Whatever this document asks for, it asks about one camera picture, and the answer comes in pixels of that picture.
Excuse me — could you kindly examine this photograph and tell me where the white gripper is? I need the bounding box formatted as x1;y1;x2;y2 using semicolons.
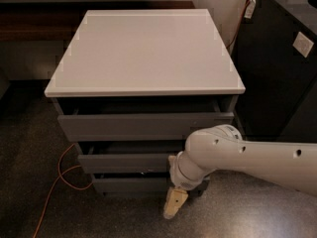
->
163;152;198;219

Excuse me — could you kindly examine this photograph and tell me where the grey drawer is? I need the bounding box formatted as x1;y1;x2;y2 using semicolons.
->
56;98;235;143
76;140;184;174
91;173;172;197

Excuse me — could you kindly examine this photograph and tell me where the orange cable with white plug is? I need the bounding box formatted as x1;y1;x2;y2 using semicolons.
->
225;0;317;50

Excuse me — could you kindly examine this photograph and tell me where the grey bottom drawer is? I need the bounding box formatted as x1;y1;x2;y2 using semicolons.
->
91;173;172;197

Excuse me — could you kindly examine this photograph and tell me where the grey drawer cabinet white top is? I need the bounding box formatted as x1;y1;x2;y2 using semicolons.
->
44;8;247;198

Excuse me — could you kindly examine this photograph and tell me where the white square label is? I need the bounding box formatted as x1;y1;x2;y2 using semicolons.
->
293;32;314;58

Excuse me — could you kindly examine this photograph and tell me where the grey top drawer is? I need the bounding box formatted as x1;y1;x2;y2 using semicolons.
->
56;98;235;143

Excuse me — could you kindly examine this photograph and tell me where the orange floor cable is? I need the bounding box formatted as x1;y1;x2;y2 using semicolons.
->
32;143;94;238

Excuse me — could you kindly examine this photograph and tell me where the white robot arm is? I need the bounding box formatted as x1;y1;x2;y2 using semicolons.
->
163;124;317;219

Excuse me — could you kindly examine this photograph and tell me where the dark wooden bench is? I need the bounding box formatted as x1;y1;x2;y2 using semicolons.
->
0;1;195;42

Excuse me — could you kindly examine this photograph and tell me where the grey middle drawer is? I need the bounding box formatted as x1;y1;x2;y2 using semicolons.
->
76;140;184;174

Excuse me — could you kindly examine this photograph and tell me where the black cabinet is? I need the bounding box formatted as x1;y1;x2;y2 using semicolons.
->
232;0;317;143

